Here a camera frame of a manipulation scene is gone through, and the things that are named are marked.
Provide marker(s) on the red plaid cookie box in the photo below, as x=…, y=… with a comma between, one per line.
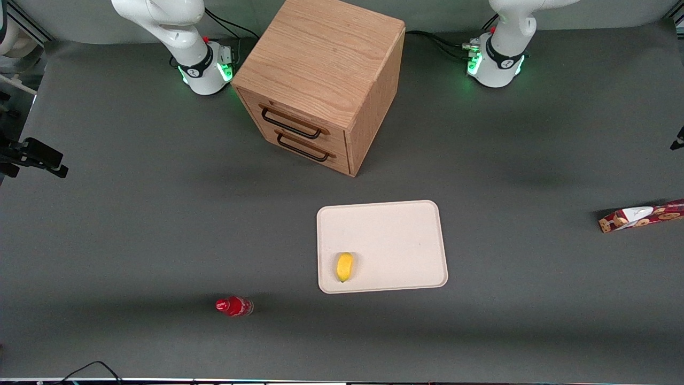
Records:
x=641, y=216

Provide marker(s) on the cream rectangular tray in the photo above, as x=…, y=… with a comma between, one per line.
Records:
x=395, y=240

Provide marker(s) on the wooden two-drawer cabinet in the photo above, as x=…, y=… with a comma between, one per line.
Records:
x=320, y=59

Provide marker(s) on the red bottle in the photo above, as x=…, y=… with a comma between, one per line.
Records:
x=232, y=307

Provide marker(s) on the black clamp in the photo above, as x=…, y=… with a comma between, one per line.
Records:
x=679, y=140

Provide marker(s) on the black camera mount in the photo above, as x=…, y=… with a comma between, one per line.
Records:
x=37, y=155

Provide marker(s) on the aluminium frame profile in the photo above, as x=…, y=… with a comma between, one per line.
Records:
x=26, y=21

